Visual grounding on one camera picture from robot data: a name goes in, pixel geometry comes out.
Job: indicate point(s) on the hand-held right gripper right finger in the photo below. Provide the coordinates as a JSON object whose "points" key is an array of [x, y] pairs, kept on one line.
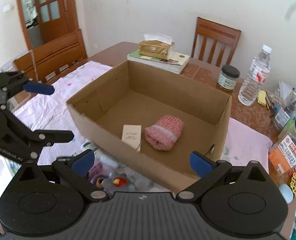
{"points": [[199, 163]]}

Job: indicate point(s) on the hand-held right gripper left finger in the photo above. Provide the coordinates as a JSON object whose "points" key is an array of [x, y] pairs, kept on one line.
{"points": [[84, 163]]}

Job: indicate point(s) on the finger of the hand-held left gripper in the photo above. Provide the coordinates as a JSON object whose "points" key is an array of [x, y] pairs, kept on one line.
{"points": [[55, 136], [37, 88]]}

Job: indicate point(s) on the purple knitted item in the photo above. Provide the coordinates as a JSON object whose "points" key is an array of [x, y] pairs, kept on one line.
{"points": [[96, 170]]}

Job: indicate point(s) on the white tube with green label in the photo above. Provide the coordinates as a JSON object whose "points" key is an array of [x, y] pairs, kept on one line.
{"points": [[107, 160]]}

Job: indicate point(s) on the grey toy with red spot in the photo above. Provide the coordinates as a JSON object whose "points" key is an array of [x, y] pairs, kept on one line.
{"points": [[128, 179]]}

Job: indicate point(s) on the brown cardboard box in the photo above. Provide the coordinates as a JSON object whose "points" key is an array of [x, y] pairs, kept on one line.
{"points": [[112, 120]]}

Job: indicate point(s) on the pink floral tablecloth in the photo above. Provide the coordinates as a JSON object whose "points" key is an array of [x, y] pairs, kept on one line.
{"points": [[62, 92]]}

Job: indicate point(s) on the pink knitted sock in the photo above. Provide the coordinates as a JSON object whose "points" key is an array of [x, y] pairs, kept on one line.
{"points": [[163, 132]]}

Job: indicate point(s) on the beige paper tag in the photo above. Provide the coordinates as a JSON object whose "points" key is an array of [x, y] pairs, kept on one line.
{"points": [[131, 133]]}

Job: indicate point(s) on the wooden door with glass panes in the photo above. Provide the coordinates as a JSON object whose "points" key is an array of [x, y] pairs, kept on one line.
{"points": [[54, 17]]}

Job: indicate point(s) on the orange snack box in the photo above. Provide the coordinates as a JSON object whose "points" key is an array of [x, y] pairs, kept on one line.
{"points": [[284, 155]]}

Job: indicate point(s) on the yellow sticky notes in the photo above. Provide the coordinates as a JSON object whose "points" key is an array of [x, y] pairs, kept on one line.
{"points": [[262, 98]]}

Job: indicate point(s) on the glass jar with black lid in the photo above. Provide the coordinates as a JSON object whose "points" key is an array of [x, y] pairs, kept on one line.
{"points": [[228, 77]]}

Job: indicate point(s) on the light blue oval case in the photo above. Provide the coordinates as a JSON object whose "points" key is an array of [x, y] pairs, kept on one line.
{"points": [[286, 193]]}

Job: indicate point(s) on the loose pencils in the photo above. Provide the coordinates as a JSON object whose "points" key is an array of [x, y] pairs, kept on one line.
{"points": [[270, 101]]}

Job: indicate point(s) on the clear plastic water bottle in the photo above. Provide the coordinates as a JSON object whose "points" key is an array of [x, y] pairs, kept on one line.
{"points": [[254, 80]]}

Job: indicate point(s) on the thick beige cover book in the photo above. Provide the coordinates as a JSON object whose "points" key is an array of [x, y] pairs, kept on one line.
{"points": [[168, 63]]}

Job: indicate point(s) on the clear pen cup with pens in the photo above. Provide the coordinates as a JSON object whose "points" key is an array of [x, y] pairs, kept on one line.
{"points": [[288, 105]]}

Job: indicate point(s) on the wooden slatted chair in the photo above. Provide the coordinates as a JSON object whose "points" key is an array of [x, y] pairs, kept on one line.
{"points": [[216, 42]]}

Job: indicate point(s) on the gold tissue pack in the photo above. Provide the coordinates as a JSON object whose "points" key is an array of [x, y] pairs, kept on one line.
{"points": [[155, 48]]}

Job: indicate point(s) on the white wall switch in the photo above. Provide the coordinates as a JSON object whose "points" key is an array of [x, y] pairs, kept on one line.
{"points": [[8, 8]]}

